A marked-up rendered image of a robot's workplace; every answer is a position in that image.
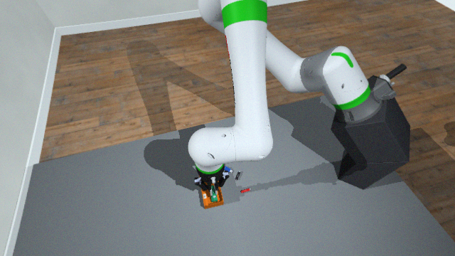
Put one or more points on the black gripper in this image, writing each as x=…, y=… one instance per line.
x=218, y=183

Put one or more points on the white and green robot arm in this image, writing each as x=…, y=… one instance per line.
x=252, y=48

